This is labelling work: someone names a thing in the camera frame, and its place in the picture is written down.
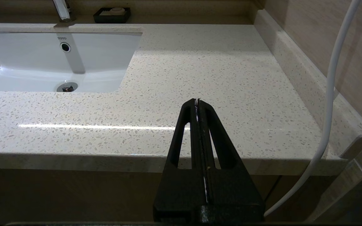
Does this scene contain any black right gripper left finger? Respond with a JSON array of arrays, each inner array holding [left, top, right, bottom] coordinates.
[[153, 99, 208, 223]]

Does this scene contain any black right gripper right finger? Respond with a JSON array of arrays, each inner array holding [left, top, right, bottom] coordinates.
[[198, 99, 265, 223]]

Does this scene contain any brown vanity cabinet front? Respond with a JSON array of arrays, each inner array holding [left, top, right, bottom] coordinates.
[[0, 166, 335, 224]]

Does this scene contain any chrome sink drain stopper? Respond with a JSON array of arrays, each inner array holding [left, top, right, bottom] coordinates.
[[57, 82, 78, 93]]

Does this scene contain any black soap dish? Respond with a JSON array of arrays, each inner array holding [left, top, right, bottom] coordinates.
[[93, 8, 131, 24]]

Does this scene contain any beige round soap bar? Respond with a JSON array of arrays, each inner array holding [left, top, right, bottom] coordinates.
[[101, 8, 126, 16]]

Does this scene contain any white ceramic sink basin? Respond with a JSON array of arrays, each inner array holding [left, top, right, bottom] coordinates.
[[0, 24, 144, 94]]

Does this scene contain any chrome faucet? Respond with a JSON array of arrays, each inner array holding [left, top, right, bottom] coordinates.
[[52, 0, 76, 24]]

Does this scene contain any white cable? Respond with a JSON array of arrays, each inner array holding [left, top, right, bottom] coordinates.
[[264, 0, 361, 217]]

